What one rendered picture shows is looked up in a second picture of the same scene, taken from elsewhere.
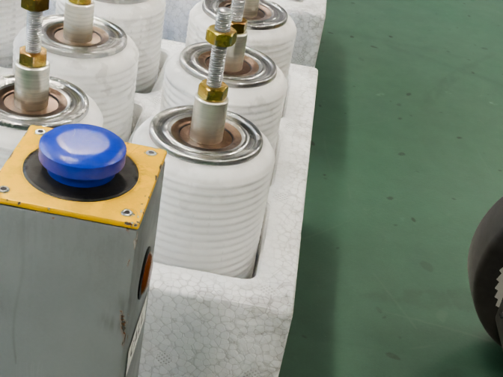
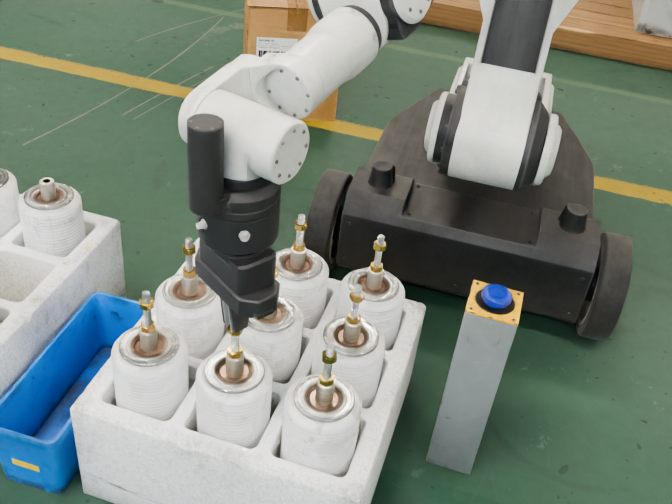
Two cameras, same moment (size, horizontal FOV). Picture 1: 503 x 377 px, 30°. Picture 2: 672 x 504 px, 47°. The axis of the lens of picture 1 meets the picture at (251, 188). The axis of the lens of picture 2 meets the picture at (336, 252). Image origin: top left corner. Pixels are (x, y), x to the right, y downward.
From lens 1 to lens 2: 1.09 m
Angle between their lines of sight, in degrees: 63
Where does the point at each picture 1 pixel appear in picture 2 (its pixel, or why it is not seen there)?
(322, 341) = not seen: hidden behind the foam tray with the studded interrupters
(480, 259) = (325, 248)
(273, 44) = not seen: hidden behind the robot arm
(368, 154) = (135, 267)
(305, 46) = (117, 243)
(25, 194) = (514, 315)
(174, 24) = (69, 298)
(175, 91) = (310, 290)
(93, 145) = (499, 290)
